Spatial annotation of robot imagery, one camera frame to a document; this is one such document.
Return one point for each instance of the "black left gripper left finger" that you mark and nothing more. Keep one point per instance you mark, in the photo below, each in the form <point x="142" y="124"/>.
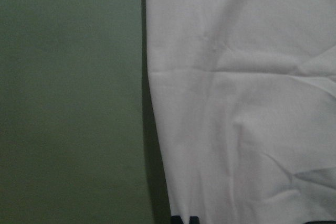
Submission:
<point x="176" y="220"/>

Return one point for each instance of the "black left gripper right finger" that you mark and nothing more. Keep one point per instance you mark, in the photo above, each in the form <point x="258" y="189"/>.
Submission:
<point x="194" y="220"/>

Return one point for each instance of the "pink Snoopy t-shirt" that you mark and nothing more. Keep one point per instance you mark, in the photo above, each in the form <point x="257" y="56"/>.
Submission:
<point x="243" y="94"/>

